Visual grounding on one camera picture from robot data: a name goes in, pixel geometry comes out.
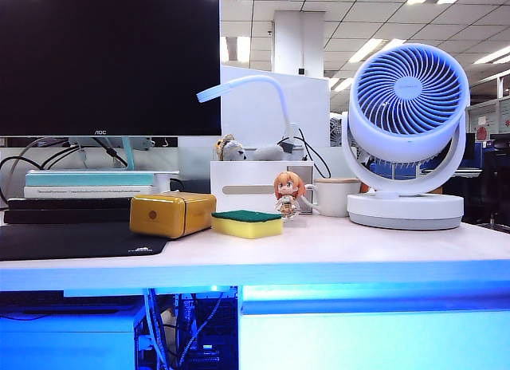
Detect white square pillar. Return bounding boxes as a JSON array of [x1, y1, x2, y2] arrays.
[[273, 10, 326, 78]]

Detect black AOC monitor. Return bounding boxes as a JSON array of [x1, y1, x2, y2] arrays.
[[0, 0, 222, 138]]

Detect black flat box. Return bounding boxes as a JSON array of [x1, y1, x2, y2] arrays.
[[6, 198, 132, 211], [2, 209, 132, 225]]

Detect black looped cable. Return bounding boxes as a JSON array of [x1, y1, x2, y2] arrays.
[[0, 145, 80, 203]]

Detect white mug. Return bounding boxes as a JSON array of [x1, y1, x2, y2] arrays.
[[304, 179, 362, 218]]

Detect white partition panel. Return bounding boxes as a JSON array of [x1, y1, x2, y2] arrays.
[[221, 65, 331, 148]]

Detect black computer tower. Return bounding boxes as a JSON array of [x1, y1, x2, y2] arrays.
[[175, 293, 239, 370]]

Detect white desk drawer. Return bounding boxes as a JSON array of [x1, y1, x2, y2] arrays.
[[238, 284, 510, 370]]

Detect yellow tin box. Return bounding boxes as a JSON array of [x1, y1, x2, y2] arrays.
[[129, 192, 218, 240]]

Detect black monitor cable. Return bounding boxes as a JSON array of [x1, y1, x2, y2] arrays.
[[92, 136, 129, 167]]

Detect white book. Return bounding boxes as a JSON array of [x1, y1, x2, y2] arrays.
[[22, 185, 155, 199]]

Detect teal book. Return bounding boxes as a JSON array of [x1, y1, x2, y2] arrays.
[[25, 173, 155, 187]]

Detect white desk fan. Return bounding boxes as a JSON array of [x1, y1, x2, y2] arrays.
[[340, 43, 470, 231]]

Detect black mouse pad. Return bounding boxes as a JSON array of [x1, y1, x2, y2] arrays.
[[0, 222, 168, 262]]

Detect white pedestal cabinet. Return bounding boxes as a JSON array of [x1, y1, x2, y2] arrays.
[[0, 305, 147, 370]]

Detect orange-haired anime figure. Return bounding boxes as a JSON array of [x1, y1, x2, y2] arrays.
[[273, 171, 307, 222]]

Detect white tissue box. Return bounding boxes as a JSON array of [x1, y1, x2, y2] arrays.
[[210, 159, 316, 215]]

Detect white gooseneck desk lamp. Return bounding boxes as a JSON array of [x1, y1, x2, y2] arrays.
[[196, 75, 306, 162]]

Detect beige grey plush toy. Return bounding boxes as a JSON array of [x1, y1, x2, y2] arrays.
[[214, 133, 248, 163]]

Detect small white background fan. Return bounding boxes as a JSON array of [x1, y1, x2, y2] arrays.
[[329, 116, 344, 148]]

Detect white hanging cables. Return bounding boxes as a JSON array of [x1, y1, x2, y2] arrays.
[[143, 288, 168, 370]]

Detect black lamp cable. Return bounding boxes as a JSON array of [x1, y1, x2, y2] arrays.
[[296, 128, 332, 179]]

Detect yellow green cleaning sponge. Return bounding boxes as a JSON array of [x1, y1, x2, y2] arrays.
[[210, 210, 284, 240]]

